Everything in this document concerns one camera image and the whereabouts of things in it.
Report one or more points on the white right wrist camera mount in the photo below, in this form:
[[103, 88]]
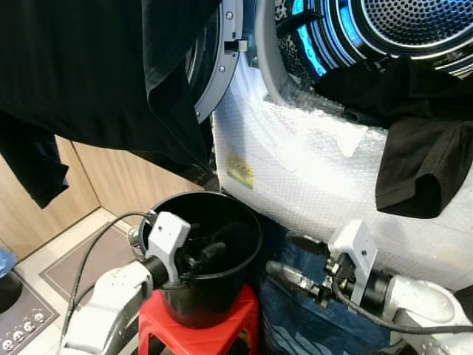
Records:
[[356, 251]]

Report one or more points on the black short-sleeved shirt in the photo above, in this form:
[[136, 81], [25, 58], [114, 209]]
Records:
[[421, 163]]

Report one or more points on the black rounded object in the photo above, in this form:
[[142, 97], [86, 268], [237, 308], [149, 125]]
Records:
[[7, 290]]

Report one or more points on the grey bordered floor mat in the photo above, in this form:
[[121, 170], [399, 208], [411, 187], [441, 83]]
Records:
[[81, 259]]

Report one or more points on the round grey washer door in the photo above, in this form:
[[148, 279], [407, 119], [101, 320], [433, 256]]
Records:
[[222, 66]]

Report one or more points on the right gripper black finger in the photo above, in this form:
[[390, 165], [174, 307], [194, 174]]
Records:
[[307, 242], [292, 279]]

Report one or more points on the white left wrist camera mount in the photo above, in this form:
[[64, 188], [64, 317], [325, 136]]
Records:
[[168, 240]]

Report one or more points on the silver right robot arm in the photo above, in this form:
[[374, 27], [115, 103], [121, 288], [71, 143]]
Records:
[[425, 303]]

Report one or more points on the large black hanging garment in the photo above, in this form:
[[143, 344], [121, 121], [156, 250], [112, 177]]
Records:
[[89, 66]]

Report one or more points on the grey rubber door gasket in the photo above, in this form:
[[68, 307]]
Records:
[[270, 59]]

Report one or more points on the white bubble-wrapped washing machine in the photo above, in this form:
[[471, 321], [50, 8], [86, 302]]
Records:
[[310, 177]]

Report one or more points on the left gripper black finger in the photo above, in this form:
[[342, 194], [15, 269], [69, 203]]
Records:
[[213, 253], [198, 235]]

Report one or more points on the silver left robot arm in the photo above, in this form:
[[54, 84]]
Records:
[[111, 296]]

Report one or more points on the white tape piece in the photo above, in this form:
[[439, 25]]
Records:
[[353, 139]]

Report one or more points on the black plastic bucket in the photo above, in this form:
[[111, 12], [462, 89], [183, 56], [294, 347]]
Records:
[[222, 292]]

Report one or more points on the perforated steel washer drum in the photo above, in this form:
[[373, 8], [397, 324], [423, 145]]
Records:
[[414, 22]]

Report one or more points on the dark mat with round prints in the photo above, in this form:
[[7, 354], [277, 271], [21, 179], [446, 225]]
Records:
[[22, 325]]

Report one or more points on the red plastic stool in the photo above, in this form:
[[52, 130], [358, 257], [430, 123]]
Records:
[[159, 325]]

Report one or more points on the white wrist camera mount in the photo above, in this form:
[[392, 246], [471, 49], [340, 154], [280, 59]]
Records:
[[168, 240], [356, 251]]

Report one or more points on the blue white-patterned bag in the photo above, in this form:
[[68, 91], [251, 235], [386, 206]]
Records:
[[295, 325]]

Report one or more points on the yellow rectangular sticker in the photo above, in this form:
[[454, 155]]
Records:
[[240, 171]]

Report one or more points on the light wooden cabinet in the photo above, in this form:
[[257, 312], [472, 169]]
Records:
[[126, 185]]

